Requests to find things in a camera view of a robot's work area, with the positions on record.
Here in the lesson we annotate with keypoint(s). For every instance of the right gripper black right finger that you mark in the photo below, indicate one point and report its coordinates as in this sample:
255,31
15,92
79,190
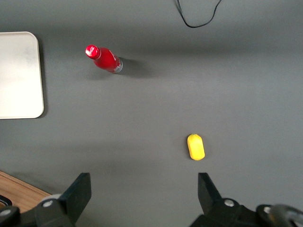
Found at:
209,196

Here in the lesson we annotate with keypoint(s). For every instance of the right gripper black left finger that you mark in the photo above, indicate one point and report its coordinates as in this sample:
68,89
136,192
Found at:
79,191

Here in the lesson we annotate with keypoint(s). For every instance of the cream rectangular tray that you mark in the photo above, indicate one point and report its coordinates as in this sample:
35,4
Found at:
19,75

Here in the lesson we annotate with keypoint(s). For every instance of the yellow lemon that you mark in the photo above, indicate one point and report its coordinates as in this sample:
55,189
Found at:
196,147

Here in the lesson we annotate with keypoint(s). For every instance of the wooden two-drawer cabinet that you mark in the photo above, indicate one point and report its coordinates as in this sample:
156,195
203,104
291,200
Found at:
21,191

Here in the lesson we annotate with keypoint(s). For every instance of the dark grey table mat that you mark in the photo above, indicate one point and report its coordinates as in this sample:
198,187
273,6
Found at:
146,106

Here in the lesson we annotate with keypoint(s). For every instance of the red cola bottle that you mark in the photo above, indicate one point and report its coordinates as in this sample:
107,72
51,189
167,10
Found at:
106,61

